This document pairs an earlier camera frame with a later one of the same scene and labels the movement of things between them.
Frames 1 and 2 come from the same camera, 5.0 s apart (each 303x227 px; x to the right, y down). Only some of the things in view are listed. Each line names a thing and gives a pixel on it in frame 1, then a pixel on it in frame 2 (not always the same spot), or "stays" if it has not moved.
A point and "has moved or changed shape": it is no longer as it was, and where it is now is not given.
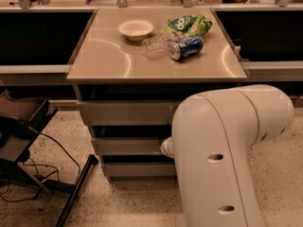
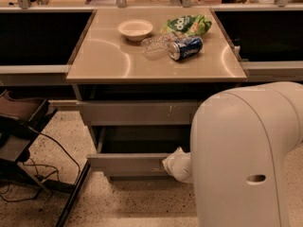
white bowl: x=135 y=29 stays
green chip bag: x=196 y=25 stays
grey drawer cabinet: x=133 y=68 stays
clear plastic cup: x=157 y=47 stays
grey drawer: x=128 y=146 has moved or changed shape
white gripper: x=167 y=148 -> x=180 y=166
